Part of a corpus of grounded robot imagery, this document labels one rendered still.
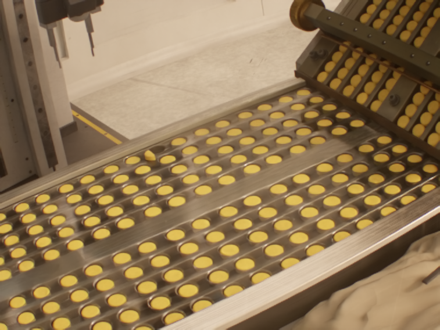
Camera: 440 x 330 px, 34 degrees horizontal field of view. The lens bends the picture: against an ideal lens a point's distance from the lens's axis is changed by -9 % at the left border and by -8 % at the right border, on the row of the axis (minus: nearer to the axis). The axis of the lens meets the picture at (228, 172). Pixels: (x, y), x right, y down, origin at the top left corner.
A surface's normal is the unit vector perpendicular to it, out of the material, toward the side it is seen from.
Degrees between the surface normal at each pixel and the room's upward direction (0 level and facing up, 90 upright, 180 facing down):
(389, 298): 15
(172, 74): 0
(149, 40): 90
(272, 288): 0
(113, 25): 90
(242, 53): 0
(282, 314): 90
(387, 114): 38
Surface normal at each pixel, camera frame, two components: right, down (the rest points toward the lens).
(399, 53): -0.62, -0.44
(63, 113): 0.61, 0.35
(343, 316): -0.31, -0.44
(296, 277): -0.12, -0.84
